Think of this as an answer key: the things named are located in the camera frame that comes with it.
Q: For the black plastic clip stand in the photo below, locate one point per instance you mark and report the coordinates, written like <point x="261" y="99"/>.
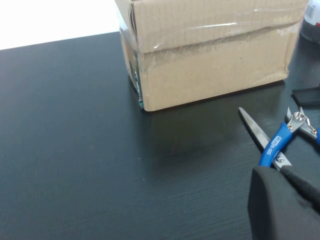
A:
<point x="307" y="96"/>

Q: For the black mesh pen holder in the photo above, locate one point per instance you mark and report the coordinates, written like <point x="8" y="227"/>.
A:
<point x="311" y="25"/>

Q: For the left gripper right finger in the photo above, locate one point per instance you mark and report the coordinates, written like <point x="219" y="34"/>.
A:
<point x="305" y="190"/>

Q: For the open brown cardboard box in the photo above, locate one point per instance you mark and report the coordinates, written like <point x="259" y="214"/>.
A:
<point x="212" y="57"/>

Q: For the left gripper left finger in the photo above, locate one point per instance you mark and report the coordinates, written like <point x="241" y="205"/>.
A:
<point x="275" y="212"/>

